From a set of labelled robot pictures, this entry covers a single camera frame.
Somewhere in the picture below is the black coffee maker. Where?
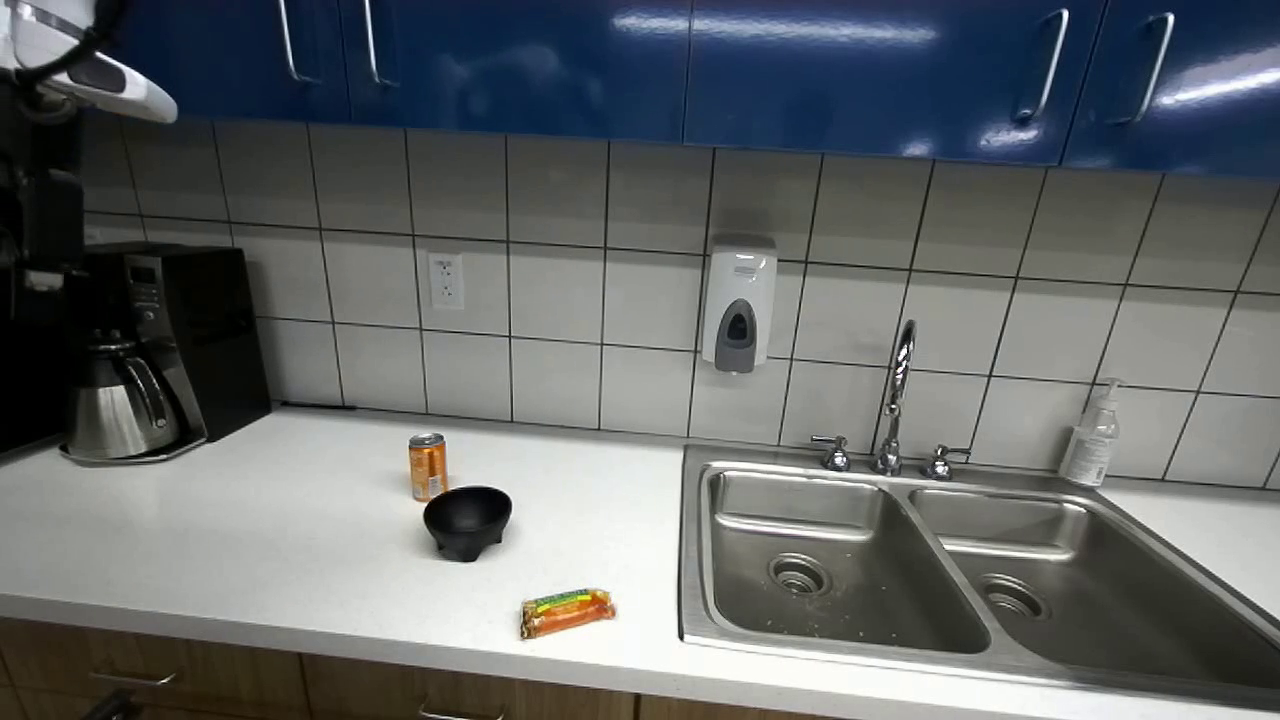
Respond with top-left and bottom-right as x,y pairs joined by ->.
57,240 -> 275,471

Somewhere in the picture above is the silver cabinet handle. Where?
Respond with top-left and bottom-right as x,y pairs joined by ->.
272,0 -> 325,87
1129,6 -> 1180,129
1015,4 -> 1075,129
355,0 -> 401,91

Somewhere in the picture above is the orange green snack packet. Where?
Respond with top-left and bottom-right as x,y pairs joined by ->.
515,582 -> 619,642

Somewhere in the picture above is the blue cabinet door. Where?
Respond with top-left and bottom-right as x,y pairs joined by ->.
328,0 -> 696,143
685,0 -> 1103,171
105,0 -> 340,130
1065,0 -> 1280,185

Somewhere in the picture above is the steel coffee carafe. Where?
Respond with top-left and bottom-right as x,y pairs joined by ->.
63,332 -> 185,467

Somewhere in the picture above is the wooden drawer front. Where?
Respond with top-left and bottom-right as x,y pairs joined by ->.
0,614 -> 311,720
300,652 -> 645,720

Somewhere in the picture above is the black appliance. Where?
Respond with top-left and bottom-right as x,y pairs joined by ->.
0,262 -> 70,463

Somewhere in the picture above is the clear soap bottle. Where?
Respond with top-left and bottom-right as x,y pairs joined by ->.
1055,374 -> 1123,490

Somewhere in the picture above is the orange soda can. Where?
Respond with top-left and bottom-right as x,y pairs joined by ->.
402,428 -> 452,505

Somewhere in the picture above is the chrome faucet handle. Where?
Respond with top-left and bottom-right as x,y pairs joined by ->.
921,438 -> 972,483
810,432 -> 861,475

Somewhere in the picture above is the black bowl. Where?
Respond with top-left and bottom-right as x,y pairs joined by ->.
419,483 -> 515,564

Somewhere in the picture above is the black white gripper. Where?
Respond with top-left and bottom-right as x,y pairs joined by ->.
4,164 -> 87,276

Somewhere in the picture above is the white wall soap dispenser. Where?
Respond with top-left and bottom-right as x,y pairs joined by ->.
696,235 -> 780,374

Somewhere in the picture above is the chrome faucet spout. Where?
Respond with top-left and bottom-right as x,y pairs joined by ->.
867,316 -> 921,475

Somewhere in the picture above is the steel double sink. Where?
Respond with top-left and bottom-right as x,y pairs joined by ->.
675,444 -> 1280,711

